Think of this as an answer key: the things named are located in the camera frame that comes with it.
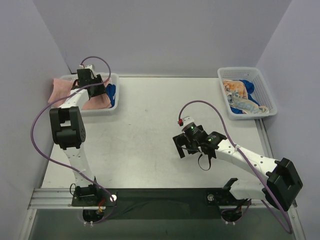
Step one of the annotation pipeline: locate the pink towel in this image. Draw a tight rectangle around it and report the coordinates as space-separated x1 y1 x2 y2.
48 78 112 110

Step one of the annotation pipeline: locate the orange patterned towel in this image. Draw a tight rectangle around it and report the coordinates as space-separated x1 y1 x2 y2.
222 79 269 114

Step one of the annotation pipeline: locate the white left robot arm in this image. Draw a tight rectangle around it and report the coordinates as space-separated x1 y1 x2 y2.
49 65 106 203

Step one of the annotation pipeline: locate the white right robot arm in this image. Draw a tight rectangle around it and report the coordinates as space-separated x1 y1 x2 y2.
172 122 303 212

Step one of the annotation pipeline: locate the folded blue towel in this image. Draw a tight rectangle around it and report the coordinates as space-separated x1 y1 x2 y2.
105 83 116 108

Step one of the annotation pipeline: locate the white left plastic basket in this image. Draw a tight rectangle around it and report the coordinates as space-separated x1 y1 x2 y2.
60 72 120 117

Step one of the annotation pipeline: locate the white plastic basket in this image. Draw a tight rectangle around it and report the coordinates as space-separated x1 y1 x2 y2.
217 67 278 120
60 72 120 117

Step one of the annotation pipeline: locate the blue towel in right basket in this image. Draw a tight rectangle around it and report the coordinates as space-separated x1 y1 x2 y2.
228 79 260 115

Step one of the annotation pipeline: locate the white right plastic basket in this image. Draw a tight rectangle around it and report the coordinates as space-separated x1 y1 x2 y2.
217 67 278 120

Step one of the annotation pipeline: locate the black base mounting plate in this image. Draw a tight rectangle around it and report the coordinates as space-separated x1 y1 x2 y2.
71 187 249 223

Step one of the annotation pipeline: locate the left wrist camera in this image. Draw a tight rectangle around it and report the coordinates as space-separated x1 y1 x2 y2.
79 64 95 71

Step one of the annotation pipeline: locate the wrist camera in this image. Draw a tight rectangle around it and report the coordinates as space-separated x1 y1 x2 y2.
177 116 194 127
79 64 95 71

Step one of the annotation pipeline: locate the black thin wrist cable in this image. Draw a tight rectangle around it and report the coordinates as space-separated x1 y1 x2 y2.
197 152 212 171

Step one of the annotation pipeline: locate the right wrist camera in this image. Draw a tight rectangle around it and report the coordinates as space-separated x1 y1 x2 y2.
177 116 194 127

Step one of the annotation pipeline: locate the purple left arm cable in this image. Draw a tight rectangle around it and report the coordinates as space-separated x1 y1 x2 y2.
30 56 118 225

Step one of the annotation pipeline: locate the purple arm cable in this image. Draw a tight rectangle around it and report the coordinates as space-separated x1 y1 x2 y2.
177 100 293 235
30 56 118 225

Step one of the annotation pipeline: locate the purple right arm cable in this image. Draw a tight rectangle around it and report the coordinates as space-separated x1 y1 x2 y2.
177 100 293 235

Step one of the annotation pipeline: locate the aluminium frame rail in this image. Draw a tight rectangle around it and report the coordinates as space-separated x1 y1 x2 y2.
29 116 303 225

